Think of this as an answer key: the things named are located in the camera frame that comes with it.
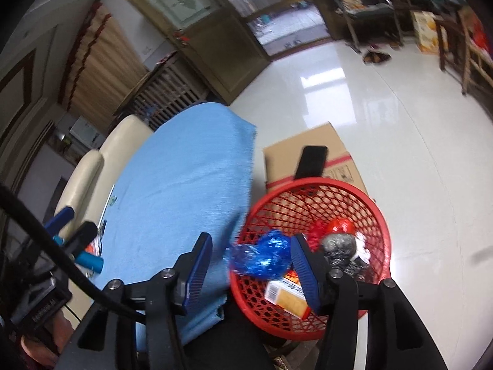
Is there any white tissue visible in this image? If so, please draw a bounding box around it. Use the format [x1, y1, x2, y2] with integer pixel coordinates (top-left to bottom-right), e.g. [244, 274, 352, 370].
[353, 233, 371, 263]

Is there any wooden door with glass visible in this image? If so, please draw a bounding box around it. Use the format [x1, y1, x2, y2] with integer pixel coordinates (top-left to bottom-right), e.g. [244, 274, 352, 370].
[112, 0, 270, 105]

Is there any blue tablecloth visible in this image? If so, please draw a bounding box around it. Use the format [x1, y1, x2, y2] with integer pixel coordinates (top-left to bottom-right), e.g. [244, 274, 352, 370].
[92, 102, 258, 353]

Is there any white refrigerator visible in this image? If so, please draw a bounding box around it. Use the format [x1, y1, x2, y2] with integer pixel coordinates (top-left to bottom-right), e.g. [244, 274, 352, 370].
[69, 117, 106, 149]

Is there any wooden slatted crib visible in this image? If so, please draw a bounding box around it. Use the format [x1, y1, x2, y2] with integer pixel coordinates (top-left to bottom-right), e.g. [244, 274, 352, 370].
[113, 52, 210, 132]

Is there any beige curtain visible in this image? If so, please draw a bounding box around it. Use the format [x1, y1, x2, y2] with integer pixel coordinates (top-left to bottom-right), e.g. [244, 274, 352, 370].
[58, 2, 149, 132]

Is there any cream leather sofa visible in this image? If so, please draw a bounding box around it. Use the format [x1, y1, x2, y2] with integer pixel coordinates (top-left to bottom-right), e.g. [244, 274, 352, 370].
[54, 115, 155, 240]

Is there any brown cardboard box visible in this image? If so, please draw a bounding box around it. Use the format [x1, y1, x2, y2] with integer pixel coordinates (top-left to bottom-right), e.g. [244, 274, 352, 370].
[263, 121, 368, 201]

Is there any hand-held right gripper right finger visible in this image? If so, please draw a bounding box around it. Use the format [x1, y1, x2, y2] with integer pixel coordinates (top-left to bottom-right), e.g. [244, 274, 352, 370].
[290, 233, 449, 370]

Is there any red shiny wrapper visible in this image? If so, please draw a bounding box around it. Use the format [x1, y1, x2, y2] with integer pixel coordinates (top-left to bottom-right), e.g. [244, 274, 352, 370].
[327, 217, 354, 236]

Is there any black plastic bag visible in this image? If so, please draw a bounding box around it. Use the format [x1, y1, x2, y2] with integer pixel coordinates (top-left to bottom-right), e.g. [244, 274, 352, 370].
[321, 232, 370, 278]

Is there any red plastic bag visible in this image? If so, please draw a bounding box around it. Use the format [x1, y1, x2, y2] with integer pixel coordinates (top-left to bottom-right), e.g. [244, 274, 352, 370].
[307, 223, 330, 250]

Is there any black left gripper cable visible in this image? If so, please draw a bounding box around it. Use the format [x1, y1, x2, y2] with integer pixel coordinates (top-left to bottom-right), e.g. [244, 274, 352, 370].
[0, 183, 149, 324]

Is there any red mesh plastic basket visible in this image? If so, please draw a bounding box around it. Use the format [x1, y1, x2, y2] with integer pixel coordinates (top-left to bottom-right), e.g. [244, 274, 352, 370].
[230, 177, 391, 342]

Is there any orange printed cardboard box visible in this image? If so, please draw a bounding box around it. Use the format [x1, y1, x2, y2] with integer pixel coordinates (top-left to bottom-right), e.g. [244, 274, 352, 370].
[412, 11, 440, 54]

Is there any blue plastic bag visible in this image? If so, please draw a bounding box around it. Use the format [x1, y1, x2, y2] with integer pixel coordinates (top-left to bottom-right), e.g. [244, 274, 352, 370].
[227, 229, 293, 280]

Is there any black metal chair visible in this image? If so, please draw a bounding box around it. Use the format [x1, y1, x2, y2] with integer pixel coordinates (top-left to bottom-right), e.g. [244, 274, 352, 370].
[320, 0, 405, 52]

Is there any orange and white box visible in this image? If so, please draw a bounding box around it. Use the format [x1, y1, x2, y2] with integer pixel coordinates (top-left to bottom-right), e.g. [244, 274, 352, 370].
[264, 277, 311, 319]

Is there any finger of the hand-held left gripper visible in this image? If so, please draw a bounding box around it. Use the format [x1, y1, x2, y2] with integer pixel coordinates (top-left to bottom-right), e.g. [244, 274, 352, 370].
[43, 206, 75, 240]
[62, 221, 99, 257]

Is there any black smartphone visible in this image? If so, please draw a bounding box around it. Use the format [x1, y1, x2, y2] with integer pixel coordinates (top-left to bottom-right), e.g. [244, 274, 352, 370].
[295, 146, 328, 180]

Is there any light wooden armchair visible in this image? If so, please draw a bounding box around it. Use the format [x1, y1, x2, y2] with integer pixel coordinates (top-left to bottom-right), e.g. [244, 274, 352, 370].
[458, 8, 493, 95]

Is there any dark wooden stool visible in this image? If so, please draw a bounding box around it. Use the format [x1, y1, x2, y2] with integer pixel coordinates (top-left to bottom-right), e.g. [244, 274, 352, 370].
[435, 12, 468, 72]

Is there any person's left hand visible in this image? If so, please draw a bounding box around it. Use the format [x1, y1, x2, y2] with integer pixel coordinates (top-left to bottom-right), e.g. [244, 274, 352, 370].
[19, 308, 75, 368]

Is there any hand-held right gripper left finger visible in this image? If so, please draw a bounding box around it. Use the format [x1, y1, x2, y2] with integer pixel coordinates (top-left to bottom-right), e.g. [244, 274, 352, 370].
[58, 232, 213, 370]

